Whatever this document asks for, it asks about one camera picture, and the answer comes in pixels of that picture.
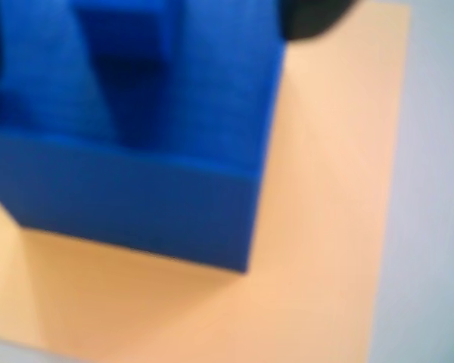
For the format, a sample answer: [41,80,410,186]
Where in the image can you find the tiny blue cube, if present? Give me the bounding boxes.
[73,0,176,147]

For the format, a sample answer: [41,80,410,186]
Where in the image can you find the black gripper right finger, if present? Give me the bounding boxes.
[281,0,360,42]

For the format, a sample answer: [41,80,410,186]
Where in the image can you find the orange paper square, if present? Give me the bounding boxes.
[0,3,412,363]

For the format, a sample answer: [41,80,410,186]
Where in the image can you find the large blue cube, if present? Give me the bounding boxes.
[0,0,288,275]

